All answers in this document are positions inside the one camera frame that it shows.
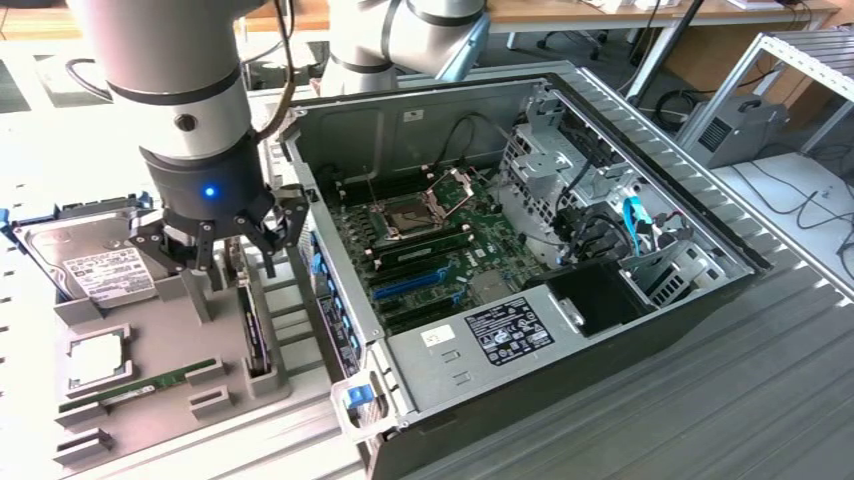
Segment metal socket cover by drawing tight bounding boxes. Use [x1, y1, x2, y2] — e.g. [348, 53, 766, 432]
[423, 167, 486, 224]

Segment green motherboard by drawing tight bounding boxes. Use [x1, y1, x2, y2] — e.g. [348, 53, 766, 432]
[325, 164, 555, 336]

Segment black open PC case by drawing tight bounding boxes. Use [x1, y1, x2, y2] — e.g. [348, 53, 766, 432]
[263, 59, 779, 480]

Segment grey computer tower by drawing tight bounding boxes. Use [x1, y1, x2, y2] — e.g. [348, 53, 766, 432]
[692, 94, 793, 169]

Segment silver hard disk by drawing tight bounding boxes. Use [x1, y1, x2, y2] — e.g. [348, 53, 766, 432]
[12, 209, 168, 309]

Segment black floor cable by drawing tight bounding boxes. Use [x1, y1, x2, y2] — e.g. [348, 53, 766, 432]
[730, 159, 854, 236]

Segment wooden desk white legs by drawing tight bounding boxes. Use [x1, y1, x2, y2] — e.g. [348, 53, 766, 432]
[486, 0, 843, 101]

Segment black labelled RAM stick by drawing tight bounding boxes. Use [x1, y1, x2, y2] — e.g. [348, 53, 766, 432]
[376, 239, 468, 266]

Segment silver perforated disk bay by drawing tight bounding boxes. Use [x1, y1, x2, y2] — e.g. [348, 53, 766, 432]
[616, 234, 755, 314]

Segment green RAM stick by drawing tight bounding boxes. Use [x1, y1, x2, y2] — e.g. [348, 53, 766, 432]
[57, 357, 221, 409]

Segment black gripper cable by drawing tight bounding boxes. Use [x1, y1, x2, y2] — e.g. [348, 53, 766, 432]
[265, 0, 300, 146]

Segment silver CPU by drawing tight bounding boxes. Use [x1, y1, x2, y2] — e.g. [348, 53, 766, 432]
[68, 334, 128, 386]

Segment black office chair base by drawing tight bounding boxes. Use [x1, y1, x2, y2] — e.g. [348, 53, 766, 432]
[536, 29, 610, 61]

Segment black expansion slot blue latch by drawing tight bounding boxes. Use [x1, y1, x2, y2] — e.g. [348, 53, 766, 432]
[380, 292, 463, 321]

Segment hard disk drive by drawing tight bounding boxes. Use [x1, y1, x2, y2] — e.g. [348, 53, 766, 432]
[0, 197, 159, 301]

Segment socket locking lever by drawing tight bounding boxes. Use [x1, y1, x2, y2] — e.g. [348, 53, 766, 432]
[366, 164, 386, 209]

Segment silver metal drive cage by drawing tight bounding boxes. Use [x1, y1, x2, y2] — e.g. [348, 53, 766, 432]
[498, 87, 646, 251]

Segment grey power supply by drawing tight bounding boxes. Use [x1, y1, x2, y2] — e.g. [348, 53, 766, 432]
[376, 289, 592, 419]

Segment aluminium frame rack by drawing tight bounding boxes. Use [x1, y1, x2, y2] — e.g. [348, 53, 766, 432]
[672, 27, 854, 156]

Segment white box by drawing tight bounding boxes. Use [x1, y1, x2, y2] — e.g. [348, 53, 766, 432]
[603, 0, 682, 12]

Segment blue SATA wire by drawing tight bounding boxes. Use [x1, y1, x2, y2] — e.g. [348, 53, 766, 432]
[623, 197, 652, 261]

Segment thin black wire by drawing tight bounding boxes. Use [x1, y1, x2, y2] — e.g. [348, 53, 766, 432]
[432, 114, 495, 171]

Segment graphics card with metal bracket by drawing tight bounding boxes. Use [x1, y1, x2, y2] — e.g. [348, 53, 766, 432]
[223, 237, 276, 374]

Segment black RAM slot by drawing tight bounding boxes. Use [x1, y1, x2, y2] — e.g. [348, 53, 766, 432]
[335, 178, 428, 201]
[335, 173, 428, 197]
[336, 182, 428, 206]
[368, 228, 471, 255]
[366, 223, 470, 250]
[333, 169, 428, 193]

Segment black power cable bundle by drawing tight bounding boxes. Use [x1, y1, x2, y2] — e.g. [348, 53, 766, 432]
[552, 207, 632, 266]

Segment CPU socket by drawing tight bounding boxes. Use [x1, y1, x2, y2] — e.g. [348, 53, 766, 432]
[376, 197, 446, 241]

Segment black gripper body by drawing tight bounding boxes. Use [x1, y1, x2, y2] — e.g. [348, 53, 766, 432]
[137, 130, 276, 226]

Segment grey parts rack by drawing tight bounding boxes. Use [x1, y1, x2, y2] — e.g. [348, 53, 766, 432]
[43, 244, 295, 476]

